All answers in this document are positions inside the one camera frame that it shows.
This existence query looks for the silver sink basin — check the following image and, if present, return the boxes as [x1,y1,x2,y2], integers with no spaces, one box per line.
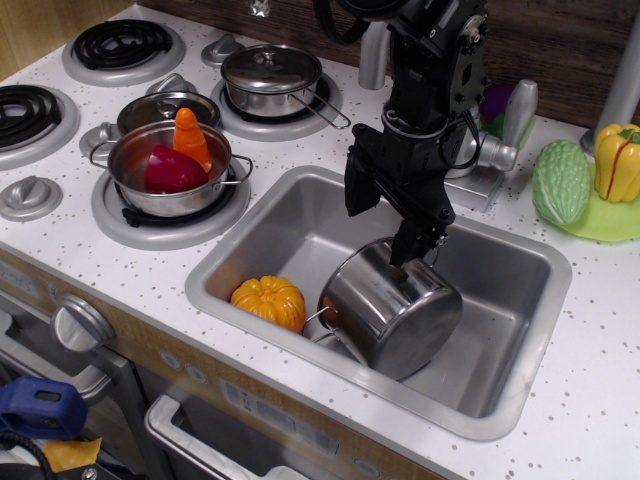
[185,166,572,441]

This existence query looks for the silver vertical pole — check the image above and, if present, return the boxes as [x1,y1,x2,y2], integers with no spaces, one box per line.
[580,1,639,155]

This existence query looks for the red toy pepper half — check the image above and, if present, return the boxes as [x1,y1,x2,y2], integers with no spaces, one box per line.
[144,144,209,194]

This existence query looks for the silver stove knob back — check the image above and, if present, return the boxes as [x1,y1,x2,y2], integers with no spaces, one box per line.
[200,33,245,68]

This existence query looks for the silver stove knob centre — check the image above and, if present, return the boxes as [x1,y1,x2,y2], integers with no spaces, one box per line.
[146,73,198,95]

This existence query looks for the orange toy pumpkin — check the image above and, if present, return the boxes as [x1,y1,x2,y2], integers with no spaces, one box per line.
[230,275,306,334]

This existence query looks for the steel pot lid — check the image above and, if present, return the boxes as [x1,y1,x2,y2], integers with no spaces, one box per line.
[117,91,221,134]

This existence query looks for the green toy bitter gourd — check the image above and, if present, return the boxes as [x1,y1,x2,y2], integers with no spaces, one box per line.
[532,140,591,225]

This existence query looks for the blue clamp tool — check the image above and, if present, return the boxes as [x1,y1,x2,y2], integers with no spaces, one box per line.
[1,376,89,440]

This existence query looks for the lidded steel saucepan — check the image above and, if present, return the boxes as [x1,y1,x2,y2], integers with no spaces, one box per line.
[221,44,351,129]

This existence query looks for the black burner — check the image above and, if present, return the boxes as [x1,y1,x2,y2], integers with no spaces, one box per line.
[1,85,80,171]
[62,19,186,88]

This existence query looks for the silver toy faucet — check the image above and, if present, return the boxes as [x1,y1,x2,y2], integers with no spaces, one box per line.
[358,22,538,212]

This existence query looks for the steel pot on burner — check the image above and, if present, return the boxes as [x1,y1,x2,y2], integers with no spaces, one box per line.
[102,121,253,218]

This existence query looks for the silver stove knob front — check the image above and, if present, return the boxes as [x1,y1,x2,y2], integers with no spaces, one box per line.
[1,176,63,222]

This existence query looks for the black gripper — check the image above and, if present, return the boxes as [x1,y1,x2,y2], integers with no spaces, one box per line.
[344,118,455,267]

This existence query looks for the silver oven dial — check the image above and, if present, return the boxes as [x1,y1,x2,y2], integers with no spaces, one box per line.
[50,293,116,353]

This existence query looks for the back left black burner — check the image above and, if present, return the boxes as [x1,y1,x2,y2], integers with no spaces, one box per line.
[62,19,186,88]

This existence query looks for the purple toy eggplant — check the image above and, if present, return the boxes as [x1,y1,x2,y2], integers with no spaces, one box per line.
[479,84,514,138]

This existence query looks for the yellow toy bell pepper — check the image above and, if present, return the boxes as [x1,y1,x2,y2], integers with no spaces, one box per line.
[594,124,639,203]

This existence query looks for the light green plate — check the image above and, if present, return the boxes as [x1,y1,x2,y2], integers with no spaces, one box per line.
[554,162,639,242]

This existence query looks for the silver stove knob middle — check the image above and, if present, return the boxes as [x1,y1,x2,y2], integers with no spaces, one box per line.
[79,122,122,162]

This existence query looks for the yellow cloth piece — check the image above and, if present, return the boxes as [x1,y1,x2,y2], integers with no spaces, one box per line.
[43,438,102,473]

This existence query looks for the silver oven door handle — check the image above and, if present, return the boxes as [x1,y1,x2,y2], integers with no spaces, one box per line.
[1,293,112,404]

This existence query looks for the silver stove knob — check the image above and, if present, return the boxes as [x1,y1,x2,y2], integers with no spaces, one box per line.
[1,176,63,222]
[79,122,122,162]
[200,33,245,68]
[146,73,198,95]

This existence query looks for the steel pot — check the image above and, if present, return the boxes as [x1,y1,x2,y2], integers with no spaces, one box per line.
[102,121,253,218]
[302,237,463,380]

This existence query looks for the orange toy carrot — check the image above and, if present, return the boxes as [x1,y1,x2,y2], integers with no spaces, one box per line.
[173,108,212,173]

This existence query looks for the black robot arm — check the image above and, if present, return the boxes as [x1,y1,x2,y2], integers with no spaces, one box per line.
[314,1,488,267]

